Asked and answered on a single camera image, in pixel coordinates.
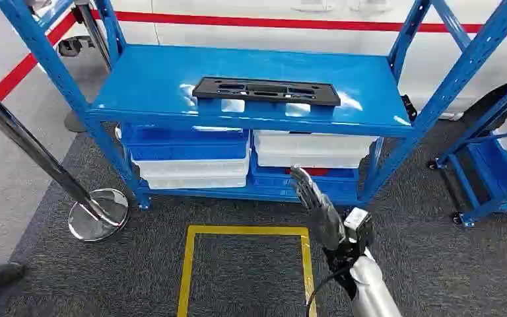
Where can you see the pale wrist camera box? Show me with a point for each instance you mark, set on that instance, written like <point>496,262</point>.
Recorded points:
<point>358,221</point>

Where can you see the blue bin with red label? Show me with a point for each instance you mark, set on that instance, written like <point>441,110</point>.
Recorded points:
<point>323,179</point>

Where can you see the red barrier belt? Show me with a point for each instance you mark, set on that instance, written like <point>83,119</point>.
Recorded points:
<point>21,70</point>
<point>258,21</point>

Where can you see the chrome stanchion post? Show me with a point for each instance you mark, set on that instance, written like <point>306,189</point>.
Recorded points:
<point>92,30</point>
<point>30,144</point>

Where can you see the white plastic bin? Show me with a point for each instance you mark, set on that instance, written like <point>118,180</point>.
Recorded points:
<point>192,167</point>
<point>196,182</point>
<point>310,141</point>
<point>306,159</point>

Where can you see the blue plastic bin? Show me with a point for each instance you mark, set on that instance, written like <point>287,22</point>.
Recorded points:
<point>183,134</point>
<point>188,151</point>

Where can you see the blue wheeled metal rack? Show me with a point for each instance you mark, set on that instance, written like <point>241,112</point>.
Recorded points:
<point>476,170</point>

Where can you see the yellow floor tape square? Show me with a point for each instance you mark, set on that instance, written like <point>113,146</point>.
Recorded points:
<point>188,267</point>

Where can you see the blue metal shelf rack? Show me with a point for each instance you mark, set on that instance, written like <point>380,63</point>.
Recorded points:
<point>236,83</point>

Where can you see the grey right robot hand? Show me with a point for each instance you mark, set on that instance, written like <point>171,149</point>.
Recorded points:
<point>319,210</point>

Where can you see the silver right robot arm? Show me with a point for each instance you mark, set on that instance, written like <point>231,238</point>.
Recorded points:
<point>371,288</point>

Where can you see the black chair caster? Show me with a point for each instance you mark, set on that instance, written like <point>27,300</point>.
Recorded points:
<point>73,45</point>

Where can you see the black plastic panel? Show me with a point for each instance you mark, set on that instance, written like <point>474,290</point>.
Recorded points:
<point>265,91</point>

